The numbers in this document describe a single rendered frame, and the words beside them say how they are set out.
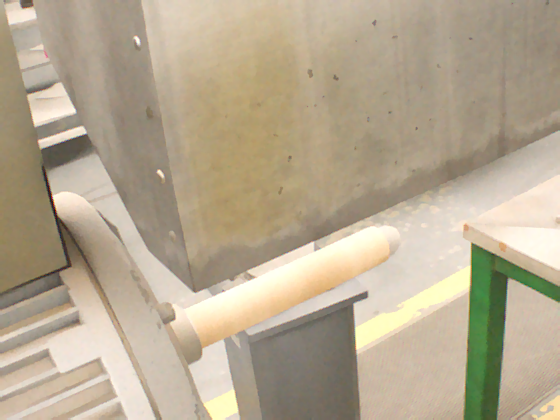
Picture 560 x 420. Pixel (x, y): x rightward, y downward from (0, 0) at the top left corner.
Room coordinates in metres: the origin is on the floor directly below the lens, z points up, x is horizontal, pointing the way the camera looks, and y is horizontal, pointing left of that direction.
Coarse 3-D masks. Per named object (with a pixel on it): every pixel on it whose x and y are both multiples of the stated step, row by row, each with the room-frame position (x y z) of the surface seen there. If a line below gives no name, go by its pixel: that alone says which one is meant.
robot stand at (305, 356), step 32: (352, 288) 1.28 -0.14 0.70; (288, 320) 1.20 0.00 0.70; (320, 320) 1.24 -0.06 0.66; (352, 320) 1.29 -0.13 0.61; (256, 352) 1.21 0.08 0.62; (288, 352) 1.21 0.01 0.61; (320, 352) 1.24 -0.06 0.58; (352, 352) 1.28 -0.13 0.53; (256, 384) 1.21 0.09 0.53; (288, 384) 1.20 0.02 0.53; (320, 384) 1.23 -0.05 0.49; (352, 384) 1.26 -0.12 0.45; (256, 416) 1.25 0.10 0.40; (288, 416) 1.20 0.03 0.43; (320, 416) 1.23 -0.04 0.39; (352, 416) 1.26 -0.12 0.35
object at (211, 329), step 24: (360, 240) 0.51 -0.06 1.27; (384, 240) 0.52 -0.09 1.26; (288, 264) 0.49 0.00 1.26; (312, 264) 0.49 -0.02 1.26; (336, 264) 0.49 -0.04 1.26; (360, 264) 0.50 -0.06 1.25; (240, 288) 0.47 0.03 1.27; (264, 288) 0.46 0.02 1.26; (288, 288) 0.47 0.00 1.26; (312, 288) 0.48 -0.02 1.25; (192, 312) 0.44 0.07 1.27; (216, 312) 0.44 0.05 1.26; (240, 312) 0.45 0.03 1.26; (264, 312) 0.45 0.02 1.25; (216, 336) 0.43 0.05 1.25
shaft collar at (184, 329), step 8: (176, 304) 0.45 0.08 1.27; (176, 312) 0.43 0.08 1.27; (184, 312) 0.43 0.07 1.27; (176, 320) 0.43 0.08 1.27; (184, 320) 0.43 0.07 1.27; (176, 328) 0.42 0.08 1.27; (184, 328) 0.42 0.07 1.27; (192, 328) 0.42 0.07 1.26; (184, 336) 0.42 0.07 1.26; (192, 336) 0.42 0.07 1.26; (184, 344) 0.41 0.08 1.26; (192, 344) 0.42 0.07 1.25; (200, 344) 0.42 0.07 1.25; (184, 352) 0.41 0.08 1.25; (192, 352) 0.42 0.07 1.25; (200, 352) 0.42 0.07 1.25; (192, 360) 0.42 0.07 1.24
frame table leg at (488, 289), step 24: (480, 264) 1.06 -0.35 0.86; (480, 288) 1.06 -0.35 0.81; (504, 288) 1.06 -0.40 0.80; (480, 312) 1.06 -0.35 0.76; (504, 312) 1.06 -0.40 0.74; (480, 336) 1.06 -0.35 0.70; (504, 336) 1.07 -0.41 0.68; (480, 360) 1.05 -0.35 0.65; (480, 384) 1.05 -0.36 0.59; (480, 408) 1.05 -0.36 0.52
